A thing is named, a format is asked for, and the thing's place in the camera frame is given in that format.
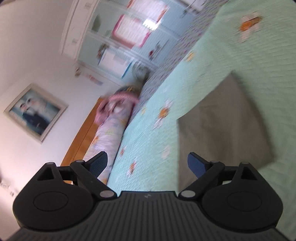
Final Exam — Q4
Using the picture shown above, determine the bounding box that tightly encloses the grey t-shirt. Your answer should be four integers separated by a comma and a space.
177, 72, 275, 191

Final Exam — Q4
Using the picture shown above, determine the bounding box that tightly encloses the wooden headboard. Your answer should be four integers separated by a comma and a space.
60, 97, 105, 186

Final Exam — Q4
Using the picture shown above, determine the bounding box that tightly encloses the pink fuzzy blanket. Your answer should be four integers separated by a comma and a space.
94, 92, 138, 125

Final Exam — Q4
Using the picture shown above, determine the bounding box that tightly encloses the framed wedding photo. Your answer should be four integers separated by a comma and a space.
4, 83, 68, 143

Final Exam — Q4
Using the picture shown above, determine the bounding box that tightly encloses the colourful patterned pillow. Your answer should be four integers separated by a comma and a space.
115, 85, 141, 96

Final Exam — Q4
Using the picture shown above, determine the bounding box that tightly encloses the white standing fan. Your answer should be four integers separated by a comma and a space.
132, 61, 151, 85

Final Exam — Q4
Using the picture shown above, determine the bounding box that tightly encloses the floral bed sheet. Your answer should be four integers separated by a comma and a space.
132, 0, 227, 116

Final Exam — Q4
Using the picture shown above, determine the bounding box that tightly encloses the white sliding door wardrobe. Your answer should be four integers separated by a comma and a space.
59, 1, 206, 85

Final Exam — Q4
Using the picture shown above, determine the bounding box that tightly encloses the mint quilted bee bedspread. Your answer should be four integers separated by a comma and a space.
107, 1, 295, 240

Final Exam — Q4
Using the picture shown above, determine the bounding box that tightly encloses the hanging wall ornament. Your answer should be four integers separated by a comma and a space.
74, 67, 103, 86

